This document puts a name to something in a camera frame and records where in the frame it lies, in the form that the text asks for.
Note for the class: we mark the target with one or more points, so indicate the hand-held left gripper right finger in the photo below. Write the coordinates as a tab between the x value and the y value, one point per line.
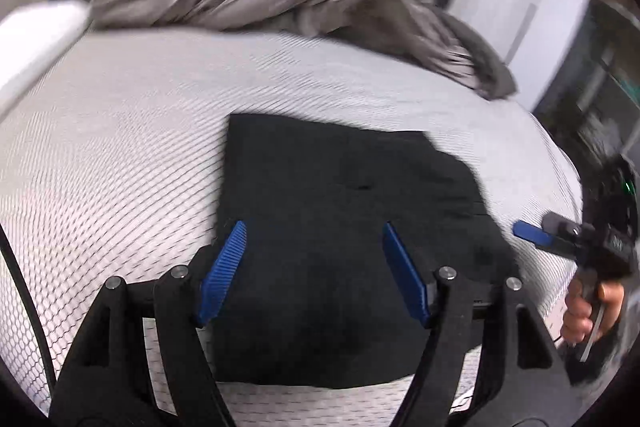
405	272

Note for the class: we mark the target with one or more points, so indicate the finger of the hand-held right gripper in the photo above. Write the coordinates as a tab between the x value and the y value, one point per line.
532	234

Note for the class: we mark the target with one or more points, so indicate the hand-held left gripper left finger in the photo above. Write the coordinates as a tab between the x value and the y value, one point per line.
225	269

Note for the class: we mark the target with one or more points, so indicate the black pants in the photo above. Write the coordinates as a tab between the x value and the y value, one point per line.
340	227

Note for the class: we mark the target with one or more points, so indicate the person's right hand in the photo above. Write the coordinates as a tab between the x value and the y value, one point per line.
582	314

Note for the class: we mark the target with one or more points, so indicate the dark shelf unit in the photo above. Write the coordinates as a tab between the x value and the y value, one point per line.
600	77

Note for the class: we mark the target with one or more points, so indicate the white mesh mattress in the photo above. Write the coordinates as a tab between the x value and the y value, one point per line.
125	147

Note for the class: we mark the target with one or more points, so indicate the white curved panel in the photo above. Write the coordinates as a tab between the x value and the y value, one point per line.
525	2

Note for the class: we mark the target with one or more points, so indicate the white pillow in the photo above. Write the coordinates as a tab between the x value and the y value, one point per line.
37	39

